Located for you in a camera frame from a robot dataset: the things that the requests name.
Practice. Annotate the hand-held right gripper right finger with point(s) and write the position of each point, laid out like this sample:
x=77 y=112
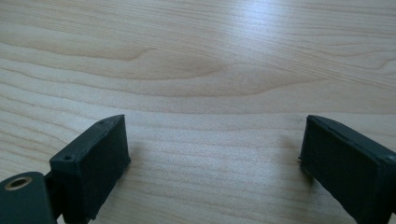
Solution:
x=345 y=165

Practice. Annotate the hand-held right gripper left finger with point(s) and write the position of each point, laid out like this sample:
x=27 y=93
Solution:
x=90 y=165

